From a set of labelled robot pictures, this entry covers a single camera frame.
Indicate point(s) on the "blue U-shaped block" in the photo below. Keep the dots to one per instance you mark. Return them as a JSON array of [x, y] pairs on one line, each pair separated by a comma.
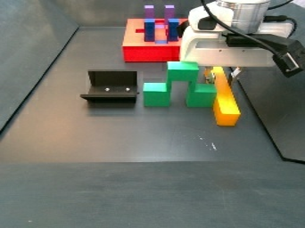
[[161, 31]]

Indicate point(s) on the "red slotted board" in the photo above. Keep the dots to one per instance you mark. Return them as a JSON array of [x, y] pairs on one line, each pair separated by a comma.
[[141, 51]]

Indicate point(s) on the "yellow rectangular block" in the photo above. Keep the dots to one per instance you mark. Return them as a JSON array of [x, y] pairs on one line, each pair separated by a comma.
[[225, 107]]

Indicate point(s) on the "black angled bracket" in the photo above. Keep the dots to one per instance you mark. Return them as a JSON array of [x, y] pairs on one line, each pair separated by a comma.
[[113, 86]]

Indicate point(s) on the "purple U-shaped block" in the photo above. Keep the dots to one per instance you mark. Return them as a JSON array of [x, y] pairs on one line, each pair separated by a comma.
[[169, 12]]

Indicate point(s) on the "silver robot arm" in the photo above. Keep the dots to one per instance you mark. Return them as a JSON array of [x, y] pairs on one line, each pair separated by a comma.
[[228, 34]]

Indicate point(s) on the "green stepped block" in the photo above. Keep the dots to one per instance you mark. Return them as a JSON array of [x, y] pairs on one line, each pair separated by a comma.
[[181, 83]]

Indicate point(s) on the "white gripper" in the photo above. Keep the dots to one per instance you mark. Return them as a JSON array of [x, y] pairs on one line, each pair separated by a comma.
[[204, 37]]

